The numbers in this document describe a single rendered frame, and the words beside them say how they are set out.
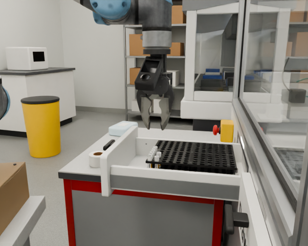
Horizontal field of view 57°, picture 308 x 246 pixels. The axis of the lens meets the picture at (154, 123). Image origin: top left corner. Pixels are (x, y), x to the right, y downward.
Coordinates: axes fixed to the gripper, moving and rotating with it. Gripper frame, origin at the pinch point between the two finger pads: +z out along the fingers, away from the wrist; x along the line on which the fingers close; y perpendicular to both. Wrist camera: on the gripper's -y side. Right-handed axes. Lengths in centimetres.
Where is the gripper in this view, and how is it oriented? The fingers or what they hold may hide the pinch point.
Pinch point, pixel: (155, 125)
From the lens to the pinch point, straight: 76.5
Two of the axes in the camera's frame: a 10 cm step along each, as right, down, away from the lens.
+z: 0.0, 9.7, 2.5
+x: -9.8, -0.5, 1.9
